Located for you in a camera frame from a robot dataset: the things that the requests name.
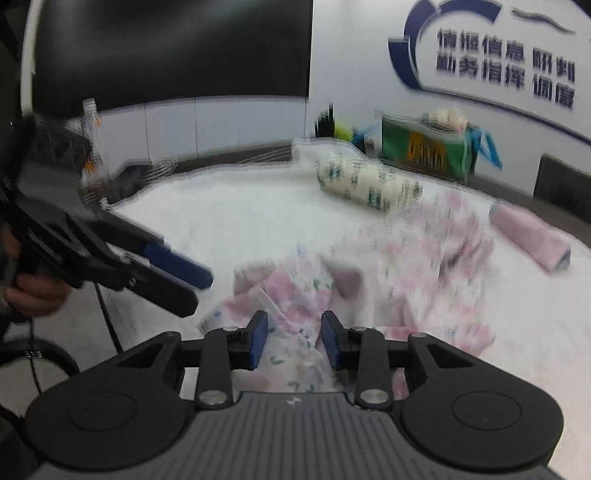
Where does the white terry towel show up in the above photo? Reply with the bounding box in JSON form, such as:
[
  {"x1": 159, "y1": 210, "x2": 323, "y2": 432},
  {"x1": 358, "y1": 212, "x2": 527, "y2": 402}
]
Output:
[{"x1": 104, "y1": 138, "x2": 591, "y2": 480}]

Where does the cream garment with green flowers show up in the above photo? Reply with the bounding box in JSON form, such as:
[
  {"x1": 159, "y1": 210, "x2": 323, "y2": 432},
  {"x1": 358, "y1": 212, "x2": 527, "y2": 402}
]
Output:
[{"x1": 315, "y1": 154, "x2": 423, "y2": 213}]

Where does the white bottle with orange label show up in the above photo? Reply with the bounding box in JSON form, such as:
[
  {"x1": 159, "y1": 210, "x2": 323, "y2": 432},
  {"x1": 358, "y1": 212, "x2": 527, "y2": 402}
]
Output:
[{"x1": 81, "y1": 98, "x2": 103, "y2": 178}]

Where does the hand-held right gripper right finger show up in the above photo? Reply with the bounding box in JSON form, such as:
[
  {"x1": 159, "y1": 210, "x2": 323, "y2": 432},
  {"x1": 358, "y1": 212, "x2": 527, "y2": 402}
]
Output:
[{"x1": 321, "y1": 310, "x2": 476, "y2": 411}]

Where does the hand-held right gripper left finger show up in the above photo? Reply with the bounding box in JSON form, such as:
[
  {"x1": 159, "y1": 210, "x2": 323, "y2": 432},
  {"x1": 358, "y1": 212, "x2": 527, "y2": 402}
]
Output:
[{"x1": 115, "y1": 310, "x2": 269, "y2": 411}]

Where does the black cable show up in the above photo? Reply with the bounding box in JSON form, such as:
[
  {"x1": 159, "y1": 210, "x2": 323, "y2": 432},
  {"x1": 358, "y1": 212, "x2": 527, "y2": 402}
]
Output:
[{"x1": 95, "y1": 282, "x2": 124, "y2": 354}]

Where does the green bag with blue straps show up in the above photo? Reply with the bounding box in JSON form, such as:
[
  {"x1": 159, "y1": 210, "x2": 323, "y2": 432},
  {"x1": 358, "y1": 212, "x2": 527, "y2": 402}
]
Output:
[{"x1": 353, "y1": 111, "x2": 504, "y2": 183}]

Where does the cream cloth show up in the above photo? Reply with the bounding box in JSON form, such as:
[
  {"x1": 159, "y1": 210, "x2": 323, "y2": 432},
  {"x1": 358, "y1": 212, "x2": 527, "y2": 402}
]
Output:
[{"x1": 427, "y1": 107, "x2": 468, "y2": 130}]

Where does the black walkie-talkie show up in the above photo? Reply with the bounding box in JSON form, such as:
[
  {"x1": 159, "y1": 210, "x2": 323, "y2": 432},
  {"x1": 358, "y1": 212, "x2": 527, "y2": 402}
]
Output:
[{"x1": 315, "y1": 102, "x2": 337, "y2": 139}]

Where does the black wall screen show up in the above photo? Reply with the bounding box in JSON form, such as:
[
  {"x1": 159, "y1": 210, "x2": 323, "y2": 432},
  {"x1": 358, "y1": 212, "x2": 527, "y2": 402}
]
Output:
[{"x1": 32, "y1": 0, "x2": 312, "y2": 114}]

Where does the person's left hand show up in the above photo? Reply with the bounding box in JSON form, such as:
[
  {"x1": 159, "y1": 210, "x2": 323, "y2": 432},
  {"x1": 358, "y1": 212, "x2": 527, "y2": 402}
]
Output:
[{"x1": 0, "y1": 228, "x2": 71, "y2": 320}]

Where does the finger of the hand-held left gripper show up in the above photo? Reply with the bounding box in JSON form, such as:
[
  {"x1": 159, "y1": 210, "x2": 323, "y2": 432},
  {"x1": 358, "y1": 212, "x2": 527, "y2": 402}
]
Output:
[
  {"x1": 74, "y1": 258, "x2": 199, "y2": 318},
  {"x1": 69, "y1": 208, "x2": 214, "y2": 291}
]

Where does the black office chair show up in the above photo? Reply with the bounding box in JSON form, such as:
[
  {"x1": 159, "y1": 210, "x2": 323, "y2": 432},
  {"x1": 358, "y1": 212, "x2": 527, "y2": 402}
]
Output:
[{"x1": 533, "y1": 154, "x2": 591, "y2": 217}]

